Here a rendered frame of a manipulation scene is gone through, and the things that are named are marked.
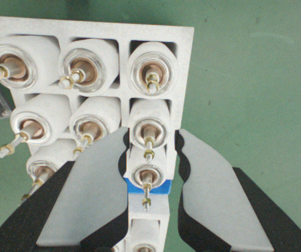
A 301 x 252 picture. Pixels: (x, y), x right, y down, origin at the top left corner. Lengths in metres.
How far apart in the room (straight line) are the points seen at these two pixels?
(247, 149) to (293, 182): 0.29
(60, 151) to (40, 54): 0.22
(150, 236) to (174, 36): 0.56
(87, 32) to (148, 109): 0.19
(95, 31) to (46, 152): 0.28
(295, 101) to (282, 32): 0.23
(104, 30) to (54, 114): 0.19
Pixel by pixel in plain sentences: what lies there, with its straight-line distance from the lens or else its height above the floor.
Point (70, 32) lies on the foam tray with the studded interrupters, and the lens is 0.42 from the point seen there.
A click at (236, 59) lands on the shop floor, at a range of 0.63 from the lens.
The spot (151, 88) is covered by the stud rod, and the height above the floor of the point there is 0.34.
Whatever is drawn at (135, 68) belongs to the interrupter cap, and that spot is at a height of 0.25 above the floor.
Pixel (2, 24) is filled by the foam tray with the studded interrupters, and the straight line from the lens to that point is 0.48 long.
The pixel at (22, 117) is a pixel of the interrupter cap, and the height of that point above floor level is 0.25.
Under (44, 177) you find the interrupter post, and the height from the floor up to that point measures 0.27.
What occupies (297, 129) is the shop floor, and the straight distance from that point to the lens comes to 0.84.
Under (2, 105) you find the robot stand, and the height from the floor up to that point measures 0.02.
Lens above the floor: 0.57
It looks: 62 degrees down
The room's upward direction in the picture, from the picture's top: 180 degrees counter-clockwise
